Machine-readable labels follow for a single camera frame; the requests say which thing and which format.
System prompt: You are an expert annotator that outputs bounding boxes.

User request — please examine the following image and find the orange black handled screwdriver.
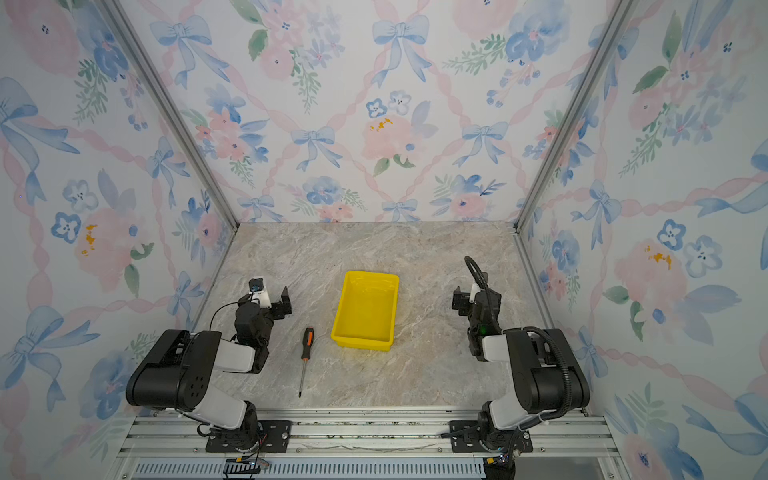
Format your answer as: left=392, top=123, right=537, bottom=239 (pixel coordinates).
left=298, top=327, right=314, bottom=398

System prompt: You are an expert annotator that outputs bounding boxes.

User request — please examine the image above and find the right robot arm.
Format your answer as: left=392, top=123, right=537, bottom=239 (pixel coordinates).
left=442, top=284, right=591, bottom=455

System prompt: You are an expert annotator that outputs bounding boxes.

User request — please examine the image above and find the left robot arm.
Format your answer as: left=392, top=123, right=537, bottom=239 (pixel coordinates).
left=125, top=278, right=292, bottom=452

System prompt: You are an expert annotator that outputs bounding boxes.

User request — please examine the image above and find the yellow plastic bin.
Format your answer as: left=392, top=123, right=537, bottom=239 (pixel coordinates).
left=331, top=271, right=400, bottom=352

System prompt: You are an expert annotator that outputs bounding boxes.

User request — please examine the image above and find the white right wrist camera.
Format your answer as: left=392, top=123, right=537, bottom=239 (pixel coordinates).
left=469, top=283, right=482, bottom=303

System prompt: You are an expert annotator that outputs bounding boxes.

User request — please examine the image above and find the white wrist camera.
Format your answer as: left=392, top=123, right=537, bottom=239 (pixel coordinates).
left=469, top=283, right=482, bottom=303
left=248, top=277, right=272, bottom=309

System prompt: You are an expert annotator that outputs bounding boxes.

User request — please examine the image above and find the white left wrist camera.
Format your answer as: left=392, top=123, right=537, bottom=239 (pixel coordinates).
left=248, top=277, right=272, bottom=309

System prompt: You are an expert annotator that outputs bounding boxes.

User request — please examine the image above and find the thin black left cable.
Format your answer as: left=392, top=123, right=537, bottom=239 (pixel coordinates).
left=208, top=293, right=253, bottom=331

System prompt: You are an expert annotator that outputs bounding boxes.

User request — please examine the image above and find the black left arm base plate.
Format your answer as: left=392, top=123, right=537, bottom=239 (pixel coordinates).
left=205, top=420, right=293, bottom=454

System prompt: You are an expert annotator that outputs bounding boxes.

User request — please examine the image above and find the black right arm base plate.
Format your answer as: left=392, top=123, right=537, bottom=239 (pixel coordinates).
left=440, top=420, right=533, bottom=455

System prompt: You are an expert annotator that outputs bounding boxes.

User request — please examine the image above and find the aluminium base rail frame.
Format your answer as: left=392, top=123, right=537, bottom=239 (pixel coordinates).
left=107, top=407, right=630, bottom=479

